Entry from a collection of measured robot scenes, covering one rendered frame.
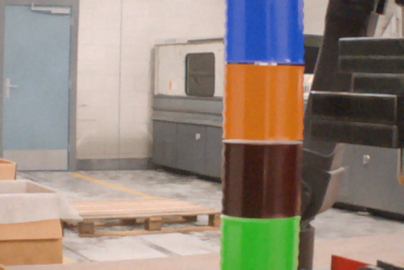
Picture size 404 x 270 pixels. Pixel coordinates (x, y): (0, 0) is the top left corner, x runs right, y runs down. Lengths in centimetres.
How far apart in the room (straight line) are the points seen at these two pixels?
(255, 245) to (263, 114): 6
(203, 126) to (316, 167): 988
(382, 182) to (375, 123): 740
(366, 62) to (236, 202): 30
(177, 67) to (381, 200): 442
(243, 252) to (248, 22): 10
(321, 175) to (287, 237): 66
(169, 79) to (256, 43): 1148
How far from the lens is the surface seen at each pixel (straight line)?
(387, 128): 63
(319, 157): 108
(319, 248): 142
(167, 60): 1194
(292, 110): 42
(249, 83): 42
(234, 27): 43
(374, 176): 813
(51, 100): 1188
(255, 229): 42
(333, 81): 108
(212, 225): 740
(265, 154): 42
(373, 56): 70
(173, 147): 1171
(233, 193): 43
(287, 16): 42
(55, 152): 1194
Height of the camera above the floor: 115
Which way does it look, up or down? 3 degrees down
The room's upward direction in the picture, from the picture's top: 1 degrees clockwise
